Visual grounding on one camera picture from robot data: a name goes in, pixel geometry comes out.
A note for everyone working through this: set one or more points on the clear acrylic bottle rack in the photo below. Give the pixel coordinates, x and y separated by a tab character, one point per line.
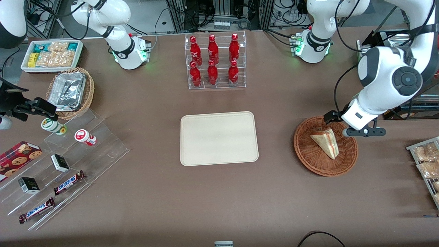
223	85

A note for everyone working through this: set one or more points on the clear bag fried snack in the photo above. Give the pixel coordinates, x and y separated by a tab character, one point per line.
427	152
436	186
437	199
428	169

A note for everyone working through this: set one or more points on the small black box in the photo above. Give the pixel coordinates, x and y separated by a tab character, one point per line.
60	163
29	185

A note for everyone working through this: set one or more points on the light tan wicker basket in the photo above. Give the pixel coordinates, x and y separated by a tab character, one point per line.
90	92

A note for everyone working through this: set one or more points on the yogurt bottle red label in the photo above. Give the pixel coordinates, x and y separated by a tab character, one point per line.
84	136

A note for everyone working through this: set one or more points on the aluminium frame equipment rack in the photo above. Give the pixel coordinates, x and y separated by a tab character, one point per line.
264	13

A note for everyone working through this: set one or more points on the Snickers chocolate bar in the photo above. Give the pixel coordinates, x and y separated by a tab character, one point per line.
68	183
37	210

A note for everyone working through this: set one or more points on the small grey device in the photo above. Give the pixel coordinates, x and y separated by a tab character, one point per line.
223	244

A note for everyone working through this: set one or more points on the red cola bottle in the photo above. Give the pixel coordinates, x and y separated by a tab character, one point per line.
195	75
213	49
195	51
234	48
212	73
233	73

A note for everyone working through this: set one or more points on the red chocolate chip cookie box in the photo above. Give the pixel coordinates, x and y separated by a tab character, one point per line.
17	159

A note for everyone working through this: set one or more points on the large clear nut bag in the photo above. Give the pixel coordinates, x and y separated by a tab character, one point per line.
56	59

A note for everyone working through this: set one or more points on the beige plastic tray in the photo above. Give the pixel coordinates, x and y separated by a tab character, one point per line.
219	139

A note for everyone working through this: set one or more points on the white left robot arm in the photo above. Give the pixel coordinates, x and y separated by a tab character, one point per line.
377	79

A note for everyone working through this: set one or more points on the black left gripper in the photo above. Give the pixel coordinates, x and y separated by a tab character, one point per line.
331	116

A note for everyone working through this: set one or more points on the triangular sandwich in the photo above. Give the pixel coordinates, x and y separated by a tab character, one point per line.
325	142

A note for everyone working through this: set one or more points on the clear acrylic stepped shelf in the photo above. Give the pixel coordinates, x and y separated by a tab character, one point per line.
103	151
10	199

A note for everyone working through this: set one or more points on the yogurt bottle green label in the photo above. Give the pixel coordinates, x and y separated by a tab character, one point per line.
53	126

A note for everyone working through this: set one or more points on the yellow snack packet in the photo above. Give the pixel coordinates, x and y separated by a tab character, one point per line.
32	60

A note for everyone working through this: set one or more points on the aluminium foil tray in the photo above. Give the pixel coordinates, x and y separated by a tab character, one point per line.
67	91

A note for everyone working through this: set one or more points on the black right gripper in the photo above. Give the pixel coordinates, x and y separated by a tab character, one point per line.
9	103

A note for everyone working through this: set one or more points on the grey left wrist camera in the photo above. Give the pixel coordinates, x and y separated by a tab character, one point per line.
363	132

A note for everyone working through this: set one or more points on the white rectangular snack bin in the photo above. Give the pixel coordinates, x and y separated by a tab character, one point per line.
24	67

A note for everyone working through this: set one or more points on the brown round wicker basket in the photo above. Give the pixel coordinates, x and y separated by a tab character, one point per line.
308	154

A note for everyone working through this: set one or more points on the small clear nut bag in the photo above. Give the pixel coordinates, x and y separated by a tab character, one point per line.
58	46

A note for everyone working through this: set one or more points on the teal snack packet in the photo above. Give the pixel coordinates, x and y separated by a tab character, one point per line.
72	46
40	48

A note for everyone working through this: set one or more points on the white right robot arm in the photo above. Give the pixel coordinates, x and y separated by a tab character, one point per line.
120	17

